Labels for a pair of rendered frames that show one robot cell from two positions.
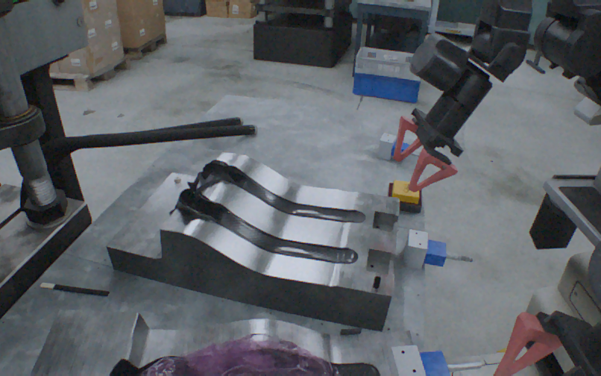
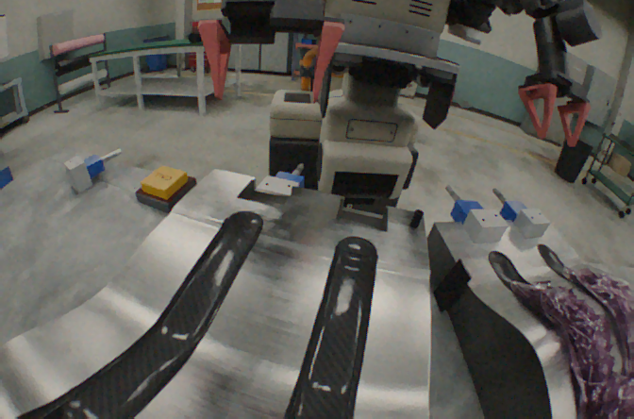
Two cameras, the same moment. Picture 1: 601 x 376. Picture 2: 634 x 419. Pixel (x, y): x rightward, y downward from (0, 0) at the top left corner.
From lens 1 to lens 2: 0.61 m
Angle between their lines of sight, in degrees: 74
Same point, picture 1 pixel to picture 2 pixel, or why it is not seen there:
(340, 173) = (75, 240)
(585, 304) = (364, 128)
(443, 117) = not seen: outside the picture
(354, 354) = (485, 270)
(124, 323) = not seen: outside the picture
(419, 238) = (277, 184)
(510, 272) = not seen: hidden behind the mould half
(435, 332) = not seen: hidden behind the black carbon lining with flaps
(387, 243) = (320, 199)
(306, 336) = (508, 309)
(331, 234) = (291, 268)
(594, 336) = (562, 67)
